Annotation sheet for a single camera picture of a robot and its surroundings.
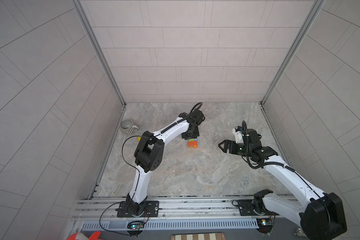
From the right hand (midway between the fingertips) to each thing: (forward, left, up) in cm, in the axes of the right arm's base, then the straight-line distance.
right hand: (223, 146), depth 81 cm
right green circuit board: (-35, -13, -13) cm, 39 cm away
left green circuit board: (-32, +45, -7) cm, 56 cm away
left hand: (+11, +13, -4) cm, 18 cm away
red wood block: (+7, +16, -7) cm, 19 cm away
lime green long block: (+7, +18, -3) cm, 19 cm away
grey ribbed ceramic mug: (+19, +57, -2) cm, 60 cm away
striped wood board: (-37, +11, -9) cm, 40 cm away
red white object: (-34, +65, -3) cm, 73 cm away
